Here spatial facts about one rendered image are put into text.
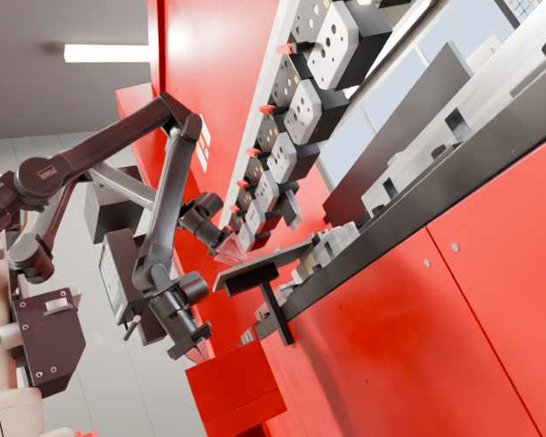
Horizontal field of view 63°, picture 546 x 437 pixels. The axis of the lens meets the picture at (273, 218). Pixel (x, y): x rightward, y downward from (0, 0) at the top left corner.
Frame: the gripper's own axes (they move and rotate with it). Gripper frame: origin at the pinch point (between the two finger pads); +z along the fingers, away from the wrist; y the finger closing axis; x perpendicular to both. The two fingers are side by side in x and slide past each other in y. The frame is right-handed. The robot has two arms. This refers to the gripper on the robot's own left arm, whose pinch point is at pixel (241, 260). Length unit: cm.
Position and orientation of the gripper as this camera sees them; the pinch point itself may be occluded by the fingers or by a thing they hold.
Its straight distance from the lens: 124.0
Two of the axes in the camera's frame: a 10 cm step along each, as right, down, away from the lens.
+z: 7.7, 6.3, -0.7
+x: -6.0, 6.9, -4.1
